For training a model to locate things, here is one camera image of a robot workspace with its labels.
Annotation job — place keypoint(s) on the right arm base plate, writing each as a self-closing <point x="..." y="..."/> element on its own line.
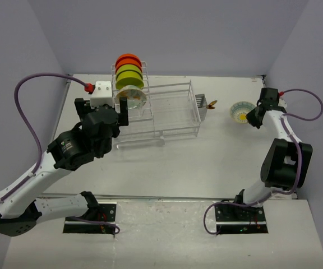
<point x="238" y="220"/>

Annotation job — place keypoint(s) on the front lime green bowl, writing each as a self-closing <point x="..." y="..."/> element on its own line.
<point x="126" y="80"/>

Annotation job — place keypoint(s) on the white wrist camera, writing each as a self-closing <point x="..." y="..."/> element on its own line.
<point x="282" y="102"/>
<point x="102" y="94"/>

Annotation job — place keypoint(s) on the floral leaf pattern bowl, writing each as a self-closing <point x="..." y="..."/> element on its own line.
<point x="136" y="98"/>

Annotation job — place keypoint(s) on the orange bowl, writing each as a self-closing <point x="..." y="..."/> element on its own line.
<point x="128" y="61"/>

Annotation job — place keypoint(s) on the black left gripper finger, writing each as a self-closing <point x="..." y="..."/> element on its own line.
<point x="123" y="114"/>
<point x="82" y="108"/>

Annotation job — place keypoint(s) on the lime green bowl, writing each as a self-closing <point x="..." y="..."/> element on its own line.
<point x="128" y="71"/>
<point x="126" y="80"/>

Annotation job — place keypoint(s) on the rear lime green bowl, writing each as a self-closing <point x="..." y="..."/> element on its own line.
<point x="128" y="71"/>

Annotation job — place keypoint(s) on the red bowl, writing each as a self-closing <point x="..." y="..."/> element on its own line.
<point x="128" y="56"/>

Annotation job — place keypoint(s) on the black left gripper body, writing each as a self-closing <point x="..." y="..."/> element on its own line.
<point x="107" y="145"/>

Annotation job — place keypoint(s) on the grey cutlery holder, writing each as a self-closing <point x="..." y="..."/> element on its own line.
<point x="201" y="104"/>

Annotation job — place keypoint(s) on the gold utensil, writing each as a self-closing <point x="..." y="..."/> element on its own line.
<point x="211" y="105"/>

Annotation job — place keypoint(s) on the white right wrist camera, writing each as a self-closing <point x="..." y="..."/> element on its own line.
<point x="282" y="102"/>

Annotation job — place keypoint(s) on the yellow sun blue pattern bowl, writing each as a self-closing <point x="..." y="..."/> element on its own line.
<point x="239" y="110"/>

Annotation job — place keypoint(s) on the white wire dish rack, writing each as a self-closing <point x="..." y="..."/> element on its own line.
<point x="170" y="110"/>

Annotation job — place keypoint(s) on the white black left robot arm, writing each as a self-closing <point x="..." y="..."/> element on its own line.
<point x="21" y="208"/>

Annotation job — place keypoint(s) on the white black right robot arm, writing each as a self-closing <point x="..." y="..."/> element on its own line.
<point x="285" y="166"/>

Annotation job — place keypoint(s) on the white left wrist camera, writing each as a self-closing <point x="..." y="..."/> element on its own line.
<point x="102" y="94"/>

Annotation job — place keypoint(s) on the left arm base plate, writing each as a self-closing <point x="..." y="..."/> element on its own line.
<point x="105" y="213"/>

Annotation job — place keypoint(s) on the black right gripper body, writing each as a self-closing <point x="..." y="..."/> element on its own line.
<point x="254" y="120"/>

